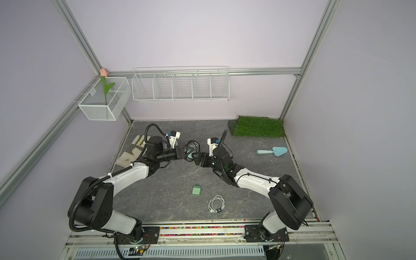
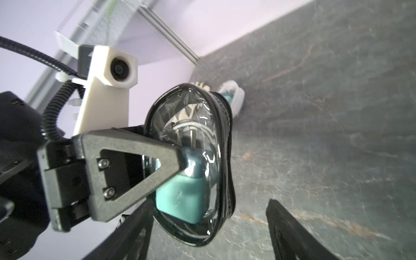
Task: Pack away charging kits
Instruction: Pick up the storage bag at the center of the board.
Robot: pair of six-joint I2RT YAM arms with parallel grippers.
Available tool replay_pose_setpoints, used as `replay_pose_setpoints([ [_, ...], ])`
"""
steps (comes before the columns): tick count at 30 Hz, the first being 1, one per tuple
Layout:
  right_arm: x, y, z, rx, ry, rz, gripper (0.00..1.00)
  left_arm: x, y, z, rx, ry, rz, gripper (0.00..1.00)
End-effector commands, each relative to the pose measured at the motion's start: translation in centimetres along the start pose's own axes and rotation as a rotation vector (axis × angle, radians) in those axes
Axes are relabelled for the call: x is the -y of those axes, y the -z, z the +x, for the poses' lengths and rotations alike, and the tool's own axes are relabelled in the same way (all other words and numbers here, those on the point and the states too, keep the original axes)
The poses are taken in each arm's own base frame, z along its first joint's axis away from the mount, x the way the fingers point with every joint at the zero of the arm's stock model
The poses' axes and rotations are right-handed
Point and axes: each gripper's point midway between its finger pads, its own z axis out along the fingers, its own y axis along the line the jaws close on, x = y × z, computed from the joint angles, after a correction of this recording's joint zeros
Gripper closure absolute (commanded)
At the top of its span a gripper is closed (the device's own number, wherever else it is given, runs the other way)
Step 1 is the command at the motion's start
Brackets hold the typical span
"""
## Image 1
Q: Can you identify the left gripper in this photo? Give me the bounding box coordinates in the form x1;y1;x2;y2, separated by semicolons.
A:
157;146;194;163

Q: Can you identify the teal charger cube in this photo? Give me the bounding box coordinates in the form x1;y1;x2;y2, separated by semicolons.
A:
186;146;196;158

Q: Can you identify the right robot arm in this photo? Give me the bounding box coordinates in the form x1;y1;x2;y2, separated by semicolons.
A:
187;130;314;235

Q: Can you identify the green charger cube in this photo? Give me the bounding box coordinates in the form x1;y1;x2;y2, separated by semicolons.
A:
192;185;202;196

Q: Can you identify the beige work glove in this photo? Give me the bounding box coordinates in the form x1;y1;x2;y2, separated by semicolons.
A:
115;135;145;167

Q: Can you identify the green artificial grass mat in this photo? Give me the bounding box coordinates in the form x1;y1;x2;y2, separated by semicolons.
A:
228;116;286;138

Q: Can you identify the teal garden trowel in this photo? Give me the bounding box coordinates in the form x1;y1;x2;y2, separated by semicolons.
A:
256;147;288;157

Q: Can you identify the white mesh box basket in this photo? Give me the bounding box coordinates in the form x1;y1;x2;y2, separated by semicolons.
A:
78;77;132;121

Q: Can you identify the artificial pink tulip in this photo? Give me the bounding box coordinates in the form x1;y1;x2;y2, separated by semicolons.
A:
100;68;115;105

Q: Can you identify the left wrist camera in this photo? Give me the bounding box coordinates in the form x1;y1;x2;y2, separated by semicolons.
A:
166;131;180;148

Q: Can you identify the white coiled cable bottom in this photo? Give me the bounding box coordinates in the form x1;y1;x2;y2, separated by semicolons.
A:
207;194;225;214

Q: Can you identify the white wire shelf basket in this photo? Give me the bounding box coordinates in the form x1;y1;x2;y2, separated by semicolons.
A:
132;66;230;102

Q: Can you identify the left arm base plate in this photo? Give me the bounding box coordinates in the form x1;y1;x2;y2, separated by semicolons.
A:
115;226;160;245

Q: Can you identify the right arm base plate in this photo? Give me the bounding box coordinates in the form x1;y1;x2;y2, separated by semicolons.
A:
244;225;289;243

